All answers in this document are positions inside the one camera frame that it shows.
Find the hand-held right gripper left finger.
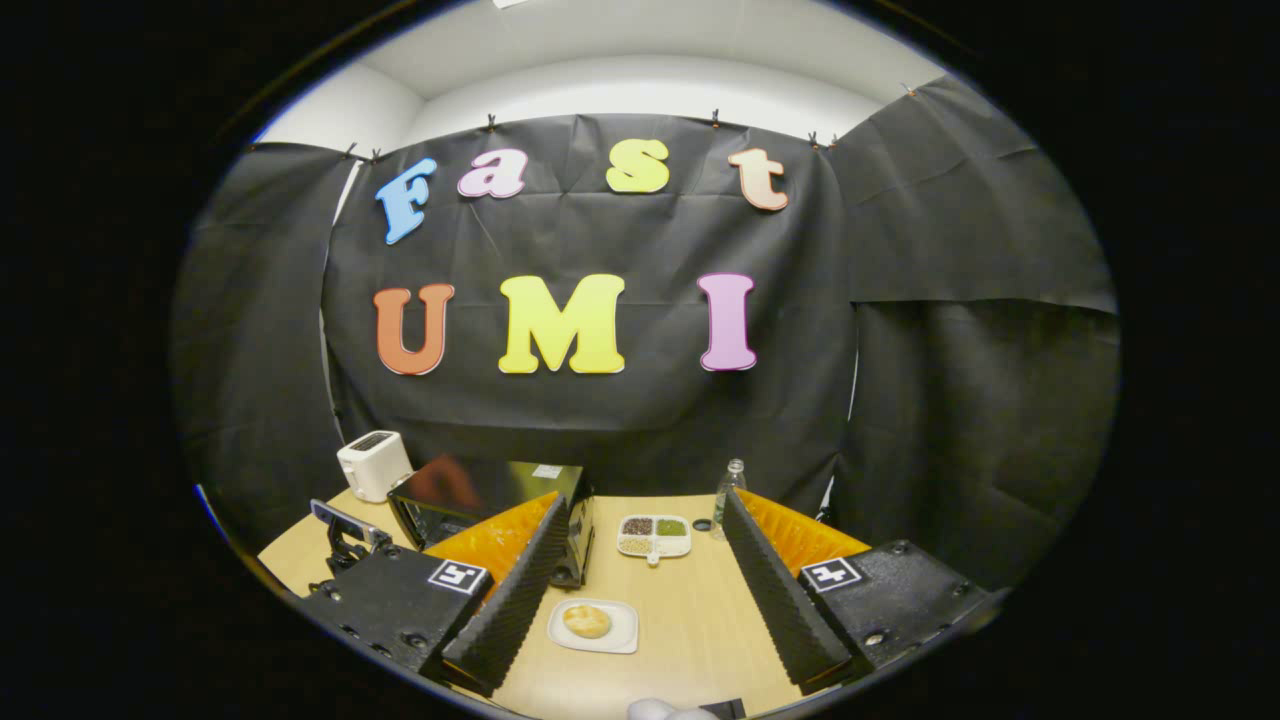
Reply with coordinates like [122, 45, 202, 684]
[295, 490, 571, 699]

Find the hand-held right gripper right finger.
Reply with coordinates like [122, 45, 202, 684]
[720, 486, 1001, 699]

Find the black electric oven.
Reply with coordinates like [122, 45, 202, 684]
[388, 455, 596, 589]

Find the white toaster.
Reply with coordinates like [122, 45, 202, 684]
[337, 430, 414, 504]

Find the clear plastic water bottle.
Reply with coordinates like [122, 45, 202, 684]
[711, 458, 748, 542]

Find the white square plate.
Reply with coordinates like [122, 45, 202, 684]
[547, 598, 640, 656]

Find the white divided dish with grains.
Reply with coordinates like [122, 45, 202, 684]
[616, 514, 693, 567]

